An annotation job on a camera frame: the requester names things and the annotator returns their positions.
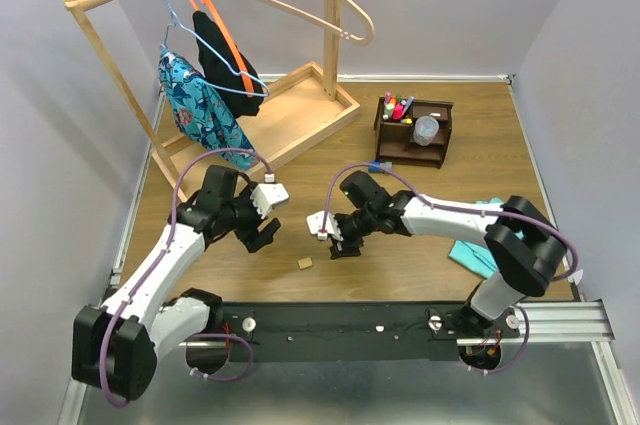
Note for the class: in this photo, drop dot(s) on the clear paperclip jar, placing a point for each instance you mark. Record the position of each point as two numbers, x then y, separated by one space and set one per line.
425 130

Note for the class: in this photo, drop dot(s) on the orange plastic hanger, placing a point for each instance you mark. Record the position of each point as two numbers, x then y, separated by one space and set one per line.
237 60

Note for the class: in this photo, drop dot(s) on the blue patterned shorts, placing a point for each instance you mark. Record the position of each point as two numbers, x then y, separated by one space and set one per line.
199 112

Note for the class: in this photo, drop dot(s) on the pink black highlighter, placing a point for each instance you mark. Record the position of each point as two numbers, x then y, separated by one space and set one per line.
398 112

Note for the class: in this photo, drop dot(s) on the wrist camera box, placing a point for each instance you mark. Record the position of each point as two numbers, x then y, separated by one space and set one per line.
323 226
267 196

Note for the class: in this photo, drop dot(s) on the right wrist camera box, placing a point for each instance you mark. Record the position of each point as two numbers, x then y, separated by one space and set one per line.
323 226

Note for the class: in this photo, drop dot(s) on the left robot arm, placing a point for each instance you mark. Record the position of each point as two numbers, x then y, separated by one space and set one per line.
117 346

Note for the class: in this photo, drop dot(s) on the brown wooden desk organizer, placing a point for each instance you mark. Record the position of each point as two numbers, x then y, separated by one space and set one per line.
395 140

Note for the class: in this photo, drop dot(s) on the purple cap white marker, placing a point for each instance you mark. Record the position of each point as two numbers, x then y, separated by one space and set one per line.
408 104

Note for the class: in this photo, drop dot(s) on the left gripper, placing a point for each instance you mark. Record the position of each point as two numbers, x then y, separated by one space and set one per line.
252 238

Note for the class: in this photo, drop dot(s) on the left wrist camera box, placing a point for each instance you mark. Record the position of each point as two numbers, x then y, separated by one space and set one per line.
267 196

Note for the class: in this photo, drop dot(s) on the black garment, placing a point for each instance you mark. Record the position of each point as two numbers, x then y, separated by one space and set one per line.
216 72

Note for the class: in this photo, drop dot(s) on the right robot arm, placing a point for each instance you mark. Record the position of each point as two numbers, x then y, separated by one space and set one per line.
528 250

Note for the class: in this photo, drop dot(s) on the wooden clothes rack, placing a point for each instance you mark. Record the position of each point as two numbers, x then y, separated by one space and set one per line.
299 110

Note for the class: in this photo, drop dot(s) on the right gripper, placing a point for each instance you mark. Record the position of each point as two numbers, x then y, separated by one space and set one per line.
345 248

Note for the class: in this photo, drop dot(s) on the teal folded cloth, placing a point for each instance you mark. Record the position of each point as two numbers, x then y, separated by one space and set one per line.
474 258

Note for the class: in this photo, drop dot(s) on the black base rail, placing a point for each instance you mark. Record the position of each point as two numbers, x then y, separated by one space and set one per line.
354 331

